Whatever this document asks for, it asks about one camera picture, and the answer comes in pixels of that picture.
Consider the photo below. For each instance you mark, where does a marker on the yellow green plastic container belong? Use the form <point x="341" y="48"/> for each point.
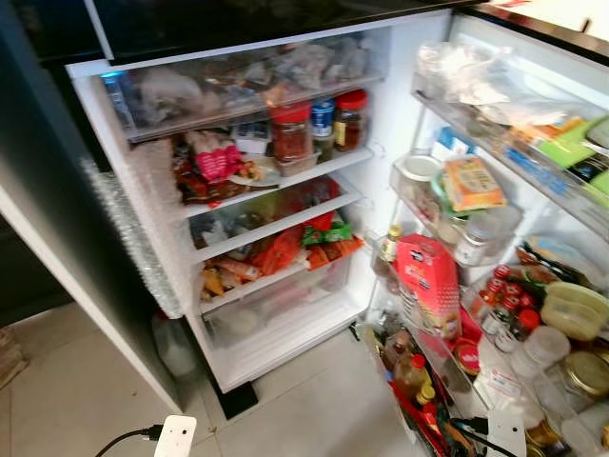
<point x="574" y="312"/>

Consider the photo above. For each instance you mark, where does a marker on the green food packet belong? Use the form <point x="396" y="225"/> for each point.
<point x="566" y="148"/>

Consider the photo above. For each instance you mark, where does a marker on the orange snack box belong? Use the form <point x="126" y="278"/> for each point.
<point x="473" y="184"/>

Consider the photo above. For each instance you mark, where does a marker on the gold lid glass jar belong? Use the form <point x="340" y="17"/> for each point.
<point x="585" y="373"/>

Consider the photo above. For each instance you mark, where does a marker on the refrigerator door with shelves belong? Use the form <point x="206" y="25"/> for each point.
<point x="571" y="67"/>

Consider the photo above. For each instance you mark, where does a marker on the red drink carton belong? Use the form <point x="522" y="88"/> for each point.
<point x="428" y="281"/>

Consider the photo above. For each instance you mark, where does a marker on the white lid clear jar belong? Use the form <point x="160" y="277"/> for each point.
<point x="417" y="171"/>

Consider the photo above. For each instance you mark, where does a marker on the clear plastic bag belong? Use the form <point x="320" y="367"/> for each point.
<point x="466" y="71"/>

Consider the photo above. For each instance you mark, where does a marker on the orange flat box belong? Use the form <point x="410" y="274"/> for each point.
<point x="333" y="252"/>

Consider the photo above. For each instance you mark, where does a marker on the green snack packet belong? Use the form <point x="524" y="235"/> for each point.
<point x="328" y="231"/>

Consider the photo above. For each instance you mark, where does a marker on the red lid jar dark content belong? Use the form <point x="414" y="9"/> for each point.
<point x="350" y="119"/>

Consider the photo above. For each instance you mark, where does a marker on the blue white tub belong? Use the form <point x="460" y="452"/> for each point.
<point x="323" y="119"/>

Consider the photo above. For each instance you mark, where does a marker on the red lid jar reddish content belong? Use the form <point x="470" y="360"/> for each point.
<point x="290" y="138"/>

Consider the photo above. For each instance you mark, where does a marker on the red orange mesh bag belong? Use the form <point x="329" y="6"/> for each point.
<point x="278" y="252"/>

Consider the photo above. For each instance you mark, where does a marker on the clear crisper drawer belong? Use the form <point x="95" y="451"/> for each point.
<point x="285" y="305"/>

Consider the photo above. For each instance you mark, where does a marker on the pink snack packet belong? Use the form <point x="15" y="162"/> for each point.
<point x="219" y="157"/>

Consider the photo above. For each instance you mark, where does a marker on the clear chiller drawer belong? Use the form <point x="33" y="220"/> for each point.
<point x="238" y="86"/>

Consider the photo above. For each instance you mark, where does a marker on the dark red snack packet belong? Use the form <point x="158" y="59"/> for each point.
<point x="188" y="190"/>

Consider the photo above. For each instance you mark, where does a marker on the black refrigerator white interior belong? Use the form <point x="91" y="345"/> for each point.
<point x="238" y="24"/>

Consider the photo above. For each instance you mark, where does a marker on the clear water jug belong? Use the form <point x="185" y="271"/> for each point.
<point x="176" y="347"/>

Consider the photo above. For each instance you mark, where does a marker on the bubble wrap sheet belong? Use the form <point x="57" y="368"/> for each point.
<point x="133" y="238"/>

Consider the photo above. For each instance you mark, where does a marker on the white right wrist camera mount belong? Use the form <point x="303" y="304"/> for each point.
<point x="506" y="433"/>

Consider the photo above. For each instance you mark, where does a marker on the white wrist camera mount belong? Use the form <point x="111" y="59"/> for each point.
<point x="506" y="433"/>
<point x="176" y="436"/>

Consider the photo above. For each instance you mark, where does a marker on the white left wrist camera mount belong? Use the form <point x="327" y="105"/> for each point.
<point x="176" y="436"/>

